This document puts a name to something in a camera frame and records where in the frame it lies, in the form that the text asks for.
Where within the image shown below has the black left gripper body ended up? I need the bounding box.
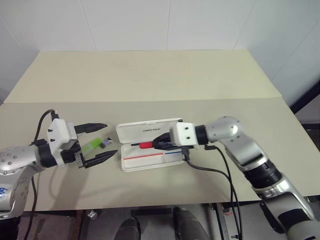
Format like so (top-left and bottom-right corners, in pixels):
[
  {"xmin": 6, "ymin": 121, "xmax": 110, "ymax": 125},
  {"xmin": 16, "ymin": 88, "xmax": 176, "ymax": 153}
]
[{"xmin": 60, "ymin": 122, "xmax": 87, "ymax": 170}]

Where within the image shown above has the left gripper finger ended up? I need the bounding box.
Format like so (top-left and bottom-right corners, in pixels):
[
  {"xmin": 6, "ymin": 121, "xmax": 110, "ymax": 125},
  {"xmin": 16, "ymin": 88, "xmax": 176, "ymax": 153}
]
[
  {"xmin": 74, "ymin": 122, "xmax": 109, "ymax": 135},
  {"xmin": 83, "ymin": 149, "xmax": 119, "ymax": 169}
]

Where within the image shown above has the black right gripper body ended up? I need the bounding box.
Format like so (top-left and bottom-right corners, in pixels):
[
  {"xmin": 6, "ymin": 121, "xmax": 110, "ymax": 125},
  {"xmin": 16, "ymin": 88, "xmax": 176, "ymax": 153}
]
[{"xmin": 163, "ymin": 132, "xmax": 176, "ymax": 150}]

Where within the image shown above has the red capped black marker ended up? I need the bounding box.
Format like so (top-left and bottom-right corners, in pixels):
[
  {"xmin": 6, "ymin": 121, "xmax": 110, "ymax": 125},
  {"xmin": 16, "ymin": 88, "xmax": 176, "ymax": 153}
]
[{"xmin": 131, "ymin": 140, "xmax": 157, "ymax": 151}]

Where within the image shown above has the green marker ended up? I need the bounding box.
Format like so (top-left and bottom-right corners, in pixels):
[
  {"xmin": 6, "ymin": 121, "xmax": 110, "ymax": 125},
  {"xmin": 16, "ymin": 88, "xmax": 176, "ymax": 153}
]
[{"xmin": 82, "ymin": 137, "xmax": 102, "ymax": 154}]

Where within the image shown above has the white pencil case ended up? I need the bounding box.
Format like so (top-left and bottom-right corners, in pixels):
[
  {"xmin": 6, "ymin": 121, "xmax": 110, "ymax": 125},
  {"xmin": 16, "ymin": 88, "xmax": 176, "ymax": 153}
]
[{"xmin": 115, "ymin": 117, "xmax": 187, "ymax": 173}]

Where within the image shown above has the small crumpled white object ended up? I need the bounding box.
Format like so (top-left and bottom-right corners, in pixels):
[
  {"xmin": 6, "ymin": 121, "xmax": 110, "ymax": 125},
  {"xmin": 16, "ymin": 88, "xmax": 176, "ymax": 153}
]
[{"xmin": 85, "ymin": 209, "xmax": 99, "ymax": 220}]

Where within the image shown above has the dark rounded shape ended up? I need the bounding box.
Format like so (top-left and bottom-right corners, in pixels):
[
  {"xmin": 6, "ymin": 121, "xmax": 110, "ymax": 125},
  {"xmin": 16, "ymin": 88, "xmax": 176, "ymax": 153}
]
[
  {"xmin": 171, "ymin": 206, "xmax": 210, "ymax": 240},
  {"xmin": 119, "ymin": 216, "xmax": 141, "ymax": 240}
]

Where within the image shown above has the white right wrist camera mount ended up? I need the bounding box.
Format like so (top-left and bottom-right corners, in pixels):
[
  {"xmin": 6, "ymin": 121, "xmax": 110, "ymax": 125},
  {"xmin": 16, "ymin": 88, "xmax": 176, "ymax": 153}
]
[{"xmin": 169, "ymin": 121, "xmax": 200, "ymax": 147}]

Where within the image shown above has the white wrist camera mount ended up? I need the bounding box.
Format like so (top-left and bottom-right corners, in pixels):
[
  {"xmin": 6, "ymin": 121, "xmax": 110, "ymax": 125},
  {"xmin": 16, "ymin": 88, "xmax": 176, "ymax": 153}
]
[
  {"xmin": 46, "ymin": 118, "xmax": 77, "ymax": 168},
  {"xmin": 169, "ymin": 121, "xmax": 200, "ymax": 147}
]

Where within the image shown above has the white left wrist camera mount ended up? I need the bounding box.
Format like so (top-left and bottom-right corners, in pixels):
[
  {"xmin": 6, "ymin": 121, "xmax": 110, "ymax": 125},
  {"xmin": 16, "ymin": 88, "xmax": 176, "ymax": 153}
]
[{"xmin": 46, "ymin": 118, "xmax": 77, "ymax": 168}]

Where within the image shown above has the thick black right wrist cable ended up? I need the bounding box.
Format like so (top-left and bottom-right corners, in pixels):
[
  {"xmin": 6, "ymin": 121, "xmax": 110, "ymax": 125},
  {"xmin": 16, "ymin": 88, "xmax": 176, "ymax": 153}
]
[{"xmin": 181, "ymin": 144, "xmax": 245, "ymax": 240}]

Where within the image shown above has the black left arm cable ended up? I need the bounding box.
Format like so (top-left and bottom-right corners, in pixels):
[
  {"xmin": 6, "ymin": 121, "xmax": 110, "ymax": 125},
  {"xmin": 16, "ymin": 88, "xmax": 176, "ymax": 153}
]
[{"xmin": 24, "ymin": 109, "xmax": 60, "ymax": 240}]

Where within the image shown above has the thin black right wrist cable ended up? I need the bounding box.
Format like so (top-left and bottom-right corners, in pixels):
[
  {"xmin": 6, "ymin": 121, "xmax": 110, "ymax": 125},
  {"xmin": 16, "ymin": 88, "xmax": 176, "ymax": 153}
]
[{"xmin": 203, "ymin": 144, "xmax": 237, "ymax": 208}]

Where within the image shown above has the grey metal table frame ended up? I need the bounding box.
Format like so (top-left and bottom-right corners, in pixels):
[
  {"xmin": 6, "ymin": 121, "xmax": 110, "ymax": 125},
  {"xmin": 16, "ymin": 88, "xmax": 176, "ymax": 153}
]
[{"xmin": 209, "ymin": 201, "xmax": 242, "ymax": 240}]

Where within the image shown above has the black metal frame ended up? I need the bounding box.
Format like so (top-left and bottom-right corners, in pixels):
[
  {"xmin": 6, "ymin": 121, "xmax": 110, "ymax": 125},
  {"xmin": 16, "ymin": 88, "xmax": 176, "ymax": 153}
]
[{"xmin": 289, "ymin": 76, "xmax": 320, "ymax": 131}]

